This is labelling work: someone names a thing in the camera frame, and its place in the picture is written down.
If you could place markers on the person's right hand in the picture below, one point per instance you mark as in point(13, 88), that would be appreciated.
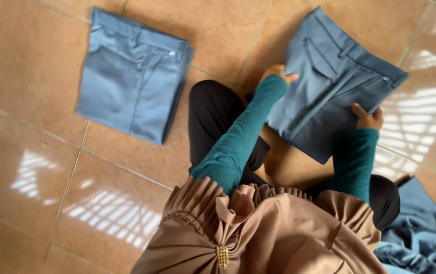
point(369, 121)

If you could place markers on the person's left hand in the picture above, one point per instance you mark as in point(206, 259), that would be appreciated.
point(275, 72)

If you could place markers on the blue trousers with flap pocket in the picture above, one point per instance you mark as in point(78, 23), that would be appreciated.
point(328, 87)

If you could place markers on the person's black trousers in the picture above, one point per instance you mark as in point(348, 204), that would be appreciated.
point(218, 121)

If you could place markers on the heap of blue cloth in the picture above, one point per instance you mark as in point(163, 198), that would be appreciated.
point(418, 232)

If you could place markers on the brown pleated headscarf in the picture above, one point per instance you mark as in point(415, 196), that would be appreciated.
point(263, 232)

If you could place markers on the gold beaded brooch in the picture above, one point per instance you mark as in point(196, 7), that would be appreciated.
point(222, 256)

